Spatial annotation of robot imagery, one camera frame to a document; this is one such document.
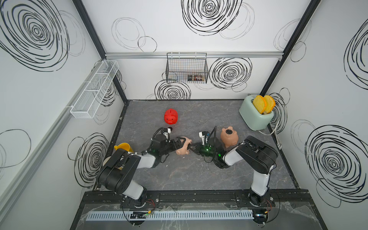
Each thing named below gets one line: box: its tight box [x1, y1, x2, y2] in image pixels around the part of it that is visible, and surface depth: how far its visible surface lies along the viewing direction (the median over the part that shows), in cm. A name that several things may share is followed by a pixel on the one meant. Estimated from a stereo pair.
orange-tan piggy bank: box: [220, 126, 239, 149], surface depth 91 cm
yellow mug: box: [114, 142, 135, 153], surface depth 86 cm
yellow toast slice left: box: [253, 94, 267, 115], surface depth 93 cm
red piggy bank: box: [163, 108, 179, 126], surface depth 101 cm
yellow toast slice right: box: [264, 94, 276, 115], surface depth 91 cm
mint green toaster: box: [239, 94, 275, 131], surface depth 97 cm
